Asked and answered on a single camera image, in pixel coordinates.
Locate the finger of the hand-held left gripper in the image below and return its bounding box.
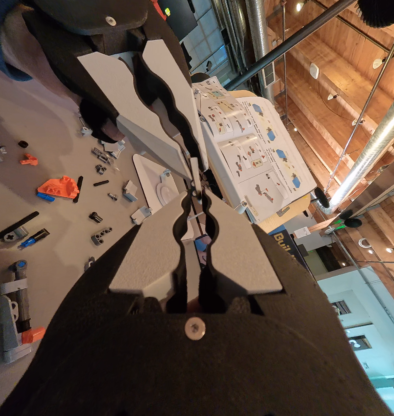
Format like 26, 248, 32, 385
133, 40, 209, 172
77, 55, 193, 182

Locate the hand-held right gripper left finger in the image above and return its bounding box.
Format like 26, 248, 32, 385
108, 190, 192, 313

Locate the black and blue pin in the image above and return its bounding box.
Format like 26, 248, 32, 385
20, 228, 50, 248

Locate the orange wedge panel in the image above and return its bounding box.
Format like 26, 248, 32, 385
37, 175, 79, 199

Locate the white book stand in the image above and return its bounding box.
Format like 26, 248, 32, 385
132, 91, 318, 242

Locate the light grey boxy panel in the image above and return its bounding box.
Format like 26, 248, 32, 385
122, 179, 139, 202

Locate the white vent grille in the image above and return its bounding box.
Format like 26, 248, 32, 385
263, 63, 276, 89

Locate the black monitor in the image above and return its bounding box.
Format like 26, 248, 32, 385
158, 0, 198, 42

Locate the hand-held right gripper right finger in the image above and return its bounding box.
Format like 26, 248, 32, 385
198, 189, 283, 314

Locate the black ceiling pipe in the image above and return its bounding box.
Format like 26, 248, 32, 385
224, 0, 363, 92

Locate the person's left forearm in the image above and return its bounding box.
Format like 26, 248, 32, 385
0, 0, 34, 82

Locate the silver ventilation duct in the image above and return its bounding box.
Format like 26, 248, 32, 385
244, 0, 276, 102
326, 96, 394, 216

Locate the grey actuator with orange cap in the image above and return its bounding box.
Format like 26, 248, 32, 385
0, 286, 46, 364

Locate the person's left hand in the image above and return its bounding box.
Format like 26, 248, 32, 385
3, 6, 126, 144

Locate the dark grey angled beam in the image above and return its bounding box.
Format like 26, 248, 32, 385
91, 226, 113, 245

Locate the light grey thin toy piece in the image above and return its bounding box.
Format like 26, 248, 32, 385
188, 157, 204, 205

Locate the blue toy kit box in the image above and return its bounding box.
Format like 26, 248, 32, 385
194, 224, 314, 274

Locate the light grey flat clip panel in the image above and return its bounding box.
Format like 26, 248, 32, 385
130, 207, 152, 226

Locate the toy instruction booklet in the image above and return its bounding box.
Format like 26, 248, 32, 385
193, 76, 318, 225

